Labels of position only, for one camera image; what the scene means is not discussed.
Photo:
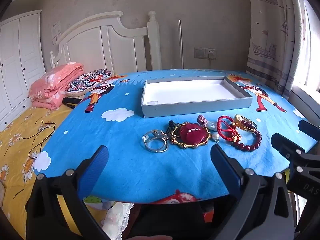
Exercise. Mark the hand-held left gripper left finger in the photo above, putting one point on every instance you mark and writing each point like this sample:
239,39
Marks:
93,170

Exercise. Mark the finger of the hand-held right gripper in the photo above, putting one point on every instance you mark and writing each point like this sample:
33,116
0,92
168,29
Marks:
310,130
285,146

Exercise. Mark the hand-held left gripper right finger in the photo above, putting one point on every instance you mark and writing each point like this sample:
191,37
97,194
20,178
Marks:
225,170

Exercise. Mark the white pearl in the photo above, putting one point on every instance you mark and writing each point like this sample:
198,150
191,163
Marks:
215,136

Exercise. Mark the gold bangle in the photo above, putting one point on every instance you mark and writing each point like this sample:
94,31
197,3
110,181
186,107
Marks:
246,128

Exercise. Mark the red round pendant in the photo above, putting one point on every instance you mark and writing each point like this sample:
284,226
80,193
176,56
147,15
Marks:
192,133

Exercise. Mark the silver bangle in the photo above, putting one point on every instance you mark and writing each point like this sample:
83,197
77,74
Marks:
156,151
157,133

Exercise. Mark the grey cardboard box tray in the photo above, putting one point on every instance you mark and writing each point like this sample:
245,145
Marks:
190,92

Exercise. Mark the blue cartoon printed tablecloth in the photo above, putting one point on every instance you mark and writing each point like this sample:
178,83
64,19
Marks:
140,175

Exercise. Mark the white lace cloth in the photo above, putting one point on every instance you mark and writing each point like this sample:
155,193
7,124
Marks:
117,217

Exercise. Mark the yellow floral bed sheet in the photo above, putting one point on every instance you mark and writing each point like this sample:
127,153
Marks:
15,142

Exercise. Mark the patterned round pillow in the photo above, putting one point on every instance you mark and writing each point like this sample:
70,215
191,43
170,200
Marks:
87,81

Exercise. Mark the pink folded quilt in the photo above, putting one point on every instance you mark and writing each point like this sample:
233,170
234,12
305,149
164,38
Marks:
55,85

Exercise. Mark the ship printed curtain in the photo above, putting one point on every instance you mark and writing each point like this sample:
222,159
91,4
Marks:
270,30

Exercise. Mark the white wooden headboard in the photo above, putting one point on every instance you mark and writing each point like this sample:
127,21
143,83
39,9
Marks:
100,45

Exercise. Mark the metal pole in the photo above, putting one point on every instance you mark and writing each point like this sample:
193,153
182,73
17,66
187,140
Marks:
180,45

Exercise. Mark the white wardrobe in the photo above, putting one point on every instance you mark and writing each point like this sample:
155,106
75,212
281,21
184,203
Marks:
25,55

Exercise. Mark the wall socket panel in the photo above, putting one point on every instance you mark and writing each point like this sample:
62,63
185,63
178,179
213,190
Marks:
205,53

